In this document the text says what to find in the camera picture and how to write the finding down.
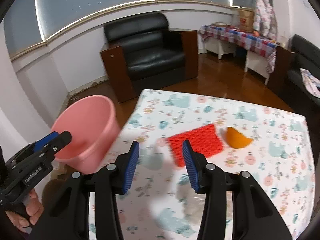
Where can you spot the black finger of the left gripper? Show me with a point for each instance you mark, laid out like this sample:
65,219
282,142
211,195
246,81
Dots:
57,144

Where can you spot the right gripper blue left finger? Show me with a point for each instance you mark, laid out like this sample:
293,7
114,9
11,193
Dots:
129,166

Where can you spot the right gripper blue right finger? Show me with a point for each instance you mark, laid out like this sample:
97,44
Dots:
191,165

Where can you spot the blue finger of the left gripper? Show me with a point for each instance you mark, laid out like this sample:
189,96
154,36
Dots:
45,141

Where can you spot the red foam net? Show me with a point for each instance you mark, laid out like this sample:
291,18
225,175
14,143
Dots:
203,140

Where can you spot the orange peel piece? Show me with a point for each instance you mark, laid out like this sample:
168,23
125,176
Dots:
237,140

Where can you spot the clear bubble wrap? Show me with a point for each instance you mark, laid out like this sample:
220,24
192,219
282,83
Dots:
192,202

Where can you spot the person's left hand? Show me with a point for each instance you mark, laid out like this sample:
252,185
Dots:
34,209

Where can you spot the pink plastic bucket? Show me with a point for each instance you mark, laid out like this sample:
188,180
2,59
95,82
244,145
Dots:
93,127

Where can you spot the floral bear tablecloth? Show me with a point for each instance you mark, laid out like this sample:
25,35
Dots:
279,159

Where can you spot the black leather armchair left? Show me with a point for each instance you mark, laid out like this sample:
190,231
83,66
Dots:
143,53

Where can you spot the black leather armchair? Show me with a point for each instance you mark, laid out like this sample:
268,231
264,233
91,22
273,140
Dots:
143,53
286,81

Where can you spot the black leather armchair right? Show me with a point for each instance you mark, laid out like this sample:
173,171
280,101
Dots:
286,81

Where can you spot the checkered tablecloth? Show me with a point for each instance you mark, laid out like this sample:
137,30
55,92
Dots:
259,45

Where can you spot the orange fruit on table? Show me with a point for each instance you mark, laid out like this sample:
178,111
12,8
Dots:
256,34

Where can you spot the cloth on armchair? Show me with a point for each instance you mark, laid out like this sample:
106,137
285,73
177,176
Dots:
311,83

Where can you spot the brown paper bag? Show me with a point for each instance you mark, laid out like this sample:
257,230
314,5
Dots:
246,18

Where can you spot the floral children's jacket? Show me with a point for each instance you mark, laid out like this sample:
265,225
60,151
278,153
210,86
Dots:
264,21

